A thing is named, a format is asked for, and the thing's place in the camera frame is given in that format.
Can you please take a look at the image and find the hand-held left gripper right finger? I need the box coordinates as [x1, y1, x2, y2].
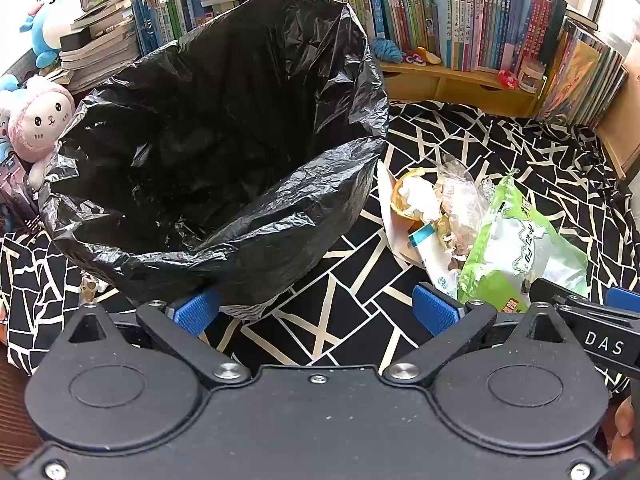
[384, 282, 572, 388]

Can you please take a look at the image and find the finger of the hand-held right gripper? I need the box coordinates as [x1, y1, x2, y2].
[530, 277, 607, 307]
[606, 286, 640, 311]

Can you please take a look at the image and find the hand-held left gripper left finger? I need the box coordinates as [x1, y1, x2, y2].
[66, 288, 252, 389]

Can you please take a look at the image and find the green snack packet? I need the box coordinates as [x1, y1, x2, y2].
[457, 172, 590, 313]

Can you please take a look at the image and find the clear plastic wrapper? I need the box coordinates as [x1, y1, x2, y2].
[432, 155, 496, 261]

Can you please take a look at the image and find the black trash bag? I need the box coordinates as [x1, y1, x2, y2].
[39, 0, 390, 320]

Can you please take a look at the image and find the row of leaning picture books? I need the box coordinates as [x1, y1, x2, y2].
[537, 15, 629, 128]

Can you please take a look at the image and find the row of blue green books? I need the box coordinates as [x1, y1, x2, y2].
[131, 0, 211, 56]

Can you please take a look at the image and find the person's right hand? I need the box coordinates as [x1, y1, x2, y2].
[611, 393, 640, 466]

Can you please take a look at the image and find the white teal wrapper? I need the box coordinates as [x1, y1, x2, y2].
[407, 222, 463, 297]

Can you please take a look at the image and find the small beige wrapper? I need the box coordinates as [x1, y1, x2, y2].
[80, 275, 109, 297]

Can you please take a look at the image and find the yellow paper cake cup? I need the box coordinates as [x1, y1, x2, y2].
[391, 169, 442, 222]

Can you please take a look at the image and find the wooden board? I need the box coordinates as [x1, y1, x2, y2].
[597, 42, 640, 181]

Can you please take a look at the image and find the black geometric patterned cloth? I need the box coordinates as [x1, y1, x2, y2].
[0, 100, 640, 396]

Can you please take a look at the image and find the dark printed card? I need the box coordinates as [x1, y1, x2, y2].
[0, 152, 44, 233]

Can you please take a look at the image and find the small glass jar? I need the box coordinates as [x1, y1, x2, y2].
[517, 60, 547, 92]

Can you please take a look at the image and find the wooden desk shelf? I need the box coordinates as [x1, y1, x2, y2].
[377, 57, 547, 118]

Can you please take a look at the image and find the pink hooded rabbit plush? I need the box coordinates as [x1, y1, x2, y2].
[7, 76, 77, 189]

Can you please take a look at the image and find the yellow pink plush toy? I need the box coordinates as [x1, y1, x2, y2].
[402, 47, 444, 66]

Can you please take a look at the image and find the blue yarn toy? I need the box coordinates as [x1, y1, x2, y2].
[372, 37, 404, 64]

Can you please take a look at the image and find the stack of worn paperbacks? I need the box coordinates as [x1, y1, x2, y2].
[59, 7, 142, 95]

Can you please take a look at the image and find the blue cat plush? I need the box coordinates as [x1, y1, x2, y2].
[0, 74, 22, 158]

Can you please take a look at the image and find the small black box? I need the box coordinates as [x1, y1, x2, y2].
[60, 27, 94, 51]

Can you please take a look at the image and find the round blue plush toy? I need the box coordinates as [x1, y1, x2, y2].
[20, 2, 67, 68]

